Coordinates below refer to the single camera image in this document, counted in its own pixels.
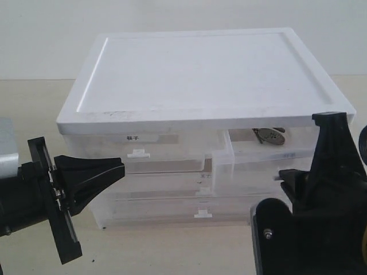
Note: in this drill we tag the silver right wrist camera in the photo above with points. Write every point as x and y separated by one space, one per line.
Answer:
273 237

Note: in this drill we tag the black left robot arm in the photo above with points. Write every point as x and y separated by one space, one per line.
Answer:
15 214

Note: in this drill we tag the key bunch with blue fob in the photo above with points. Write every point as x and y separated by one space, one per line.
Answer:
270 135

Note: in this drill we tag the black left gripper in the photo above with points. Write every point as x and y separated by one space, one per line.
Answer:
83 180

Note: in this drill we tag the white plastic drawer cabinet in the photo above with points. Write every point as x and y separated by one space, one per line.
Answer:
168 82

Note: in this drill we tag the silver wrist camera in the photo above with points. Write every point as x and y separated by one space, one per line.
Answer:
8 149
273 237

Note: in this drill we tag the clear bottom drawer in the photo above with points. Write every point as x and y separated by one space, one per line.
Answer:
113 211

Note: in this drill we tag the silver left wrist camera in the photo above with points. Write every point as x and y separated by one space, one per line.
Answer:
8 149

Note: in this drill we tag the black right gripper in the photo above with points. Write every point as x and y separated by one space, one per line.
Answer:
329 201

